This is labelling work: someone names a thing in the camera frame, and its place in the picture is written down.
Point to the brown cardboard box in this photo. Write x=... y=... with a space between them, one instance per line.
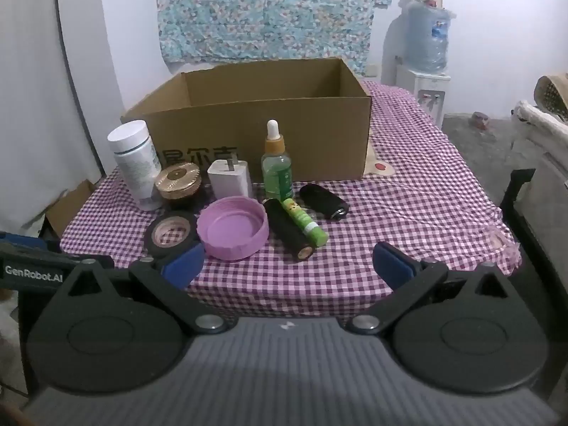
x=310 y=142

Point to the grey curtain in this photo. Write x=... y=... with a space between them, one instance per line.
x=44 y=97

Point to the green stick tube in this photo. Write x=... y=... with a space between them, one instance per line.
x=306 y=224

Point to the gold lid jar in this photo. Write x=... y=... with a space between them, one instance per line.
x=177 y=177

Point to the purple checkered tablecloth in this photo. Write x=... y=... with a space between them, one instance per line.
x=421 y=195

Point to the black tape roll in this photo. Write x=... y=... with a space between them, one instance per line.
x=177 y=216

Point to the white plastic pill bottle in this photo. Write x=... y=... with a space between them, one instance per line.
x=133 y=159

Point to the black metal chair frame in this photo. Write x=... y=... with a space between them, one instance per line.
x=517 y=186

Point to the small red floor object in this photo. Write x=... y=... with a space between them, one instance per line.
x=480 y=120

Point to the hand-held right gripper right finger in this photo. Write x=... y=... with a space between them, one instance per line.
x=390 y=268

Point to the pink plastic lid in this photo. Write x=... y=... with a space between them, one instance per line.
x=230 y=230

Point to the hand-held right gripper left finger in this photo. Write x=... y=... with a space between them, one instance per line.
x=182 y=268

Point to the blue water jug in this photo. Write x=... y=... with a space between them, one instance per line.
x=426 y=40

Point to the blue floral wall cloth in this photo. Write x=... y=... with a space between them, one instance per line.
x=266 y=9

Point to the green glass dropper bottle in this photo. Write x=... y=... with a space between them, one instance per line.
x=276 y=168

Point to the white bundled cloth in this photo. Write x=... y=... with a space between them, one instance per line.
x=537 y=120

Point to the white charger plug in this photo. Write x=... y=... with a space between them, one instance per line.
x=228 y=179

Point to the woven basket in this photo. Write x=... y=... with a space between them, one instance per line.
x=552 y=95

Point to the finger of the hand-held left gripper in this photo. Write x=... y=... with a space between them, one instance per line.
x=91 y=260

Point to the white water dispenser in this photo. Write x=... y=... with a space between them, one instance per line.
x=426 y=88

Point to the black oval case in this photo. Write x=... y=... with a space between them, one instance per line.
x=321 y=199

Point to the black cylinder tube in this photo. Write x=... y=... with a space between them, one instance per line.
x=284 y=226

